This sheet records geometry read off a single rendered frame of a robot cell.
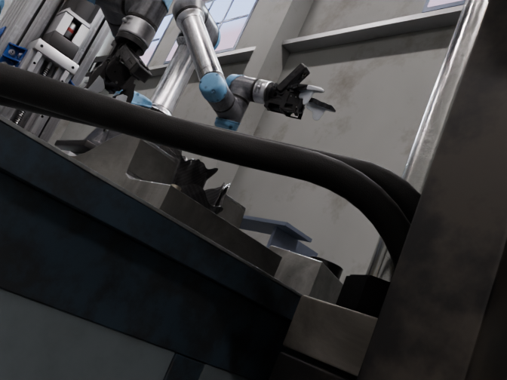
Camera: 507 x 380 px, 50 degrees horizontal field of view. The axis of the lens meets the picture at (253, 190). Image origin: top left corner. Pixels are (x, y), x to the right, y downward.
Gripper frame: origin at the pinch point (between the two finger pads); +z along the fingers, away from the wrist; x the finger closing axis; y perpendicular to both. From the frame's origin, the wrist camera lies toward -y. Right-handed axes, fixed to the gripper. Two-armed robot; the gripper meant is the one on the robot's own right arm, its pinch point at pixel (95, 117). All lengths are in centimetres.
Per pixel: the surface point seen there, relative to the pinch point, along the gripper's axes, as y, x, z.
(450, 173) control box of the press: -91, 20, 15
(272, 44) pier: 353, -311, -292
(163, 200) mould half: -48, 8, 17
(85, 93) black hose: -60, 29, 15
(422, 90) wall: 145, -324, -230
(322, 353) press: -74, 1, 28
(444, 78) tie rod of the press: -74, -3, -9
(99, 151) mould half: -25.4, 8.3, 11.4
